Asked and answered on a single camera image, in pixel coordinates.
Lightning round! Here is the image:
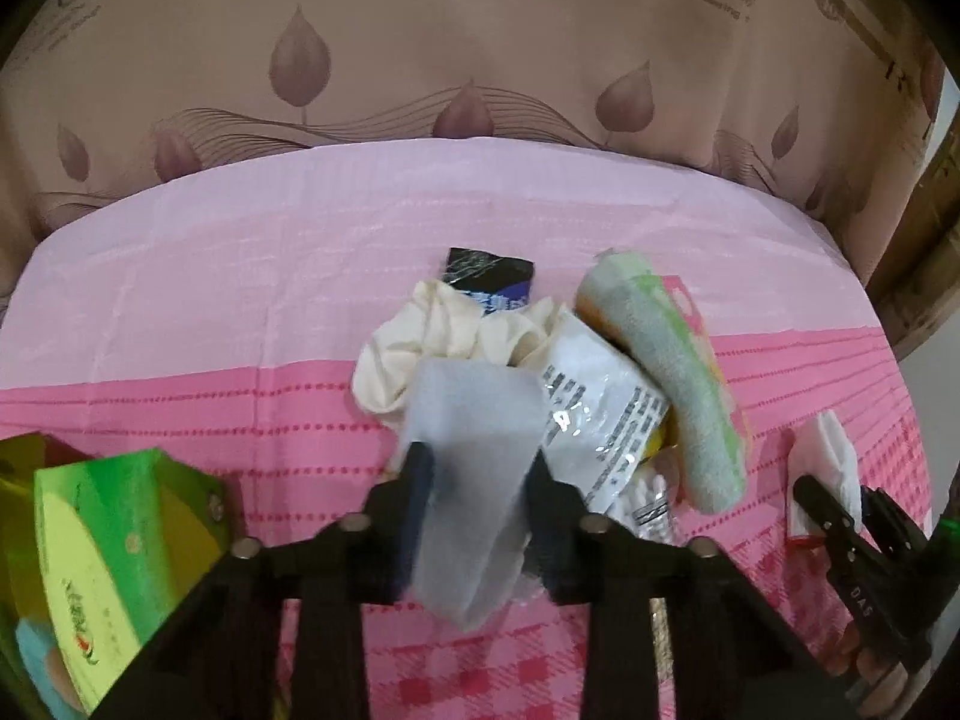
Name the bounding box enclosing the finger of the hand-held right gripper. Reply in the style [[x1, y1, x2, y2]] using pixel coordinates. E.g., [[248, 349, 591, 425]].
[[861, 486, 935, 560], [793, 474, 863, 550]]

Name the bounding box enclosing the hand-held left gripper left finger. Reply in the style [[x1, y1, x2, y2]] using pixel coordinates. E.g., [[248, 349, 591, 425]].
[[90, 441, 443, 720]]

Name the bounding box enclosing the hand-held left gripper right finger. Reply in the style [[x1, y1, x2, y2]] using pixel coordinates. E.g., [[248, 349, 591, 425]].
[[523, 450, 860, 720]]

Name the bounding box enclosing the thin white sheet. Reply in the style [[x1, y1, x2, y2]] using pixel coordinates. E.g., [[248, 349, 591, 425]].
[[394, 356, 548, 631]]

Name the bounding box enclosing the cotton swab pack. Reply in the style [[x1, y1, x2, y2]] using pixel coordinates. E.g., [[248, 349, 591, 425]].
[[615, 457, 683, 541]]

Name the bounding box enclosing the white plastic packet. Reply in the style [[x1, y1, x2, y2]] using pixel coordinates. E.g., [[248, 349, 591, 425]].
[[525, 311, 672, 533]]

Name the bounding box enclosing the cream scrunchie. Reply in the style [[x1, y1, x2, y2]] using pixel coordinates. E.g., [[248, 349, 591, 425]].
[[351, 279, 578, 432]]

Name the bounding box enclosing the green pink flowered towel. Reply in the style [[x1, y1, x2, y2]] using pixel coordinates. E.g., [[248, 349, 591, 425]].
[[574, 249, 751, 515]]

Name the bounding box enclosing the green tissue box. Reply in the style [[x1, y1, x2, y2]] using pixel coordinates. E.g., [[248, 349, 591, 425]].
[[34, 448, 230, 717]]

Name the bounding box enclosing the gold tin tray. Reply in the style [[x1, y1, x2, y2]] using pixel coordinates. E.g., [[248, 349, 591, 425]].
[[0, 431, 98, 720]]

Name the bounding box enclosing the person's right hand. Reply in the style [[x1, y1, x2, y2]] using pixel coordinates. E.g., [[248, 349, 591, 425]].
[[823, 615, 910, 710]]

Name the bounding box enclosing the black packet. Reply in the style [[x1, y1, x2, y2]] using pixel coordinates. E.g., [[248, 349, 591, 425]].
[[439, 247, 537, 308]]

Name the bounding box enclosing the cardboard box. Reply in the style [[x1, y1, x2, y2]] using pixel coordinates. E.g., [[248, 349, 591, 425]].
[[862, 109, 960, 361]]

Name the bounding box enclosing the beige round puff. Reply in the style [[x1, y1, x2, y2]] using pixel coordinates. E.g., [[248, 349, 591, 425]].
[[37, 649, 83, 698]]

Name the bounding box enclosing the beige leaf print curtain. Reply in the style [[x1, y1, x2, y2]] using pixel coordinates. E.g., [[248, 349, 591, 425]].
[[0, 0, 960, 305]]

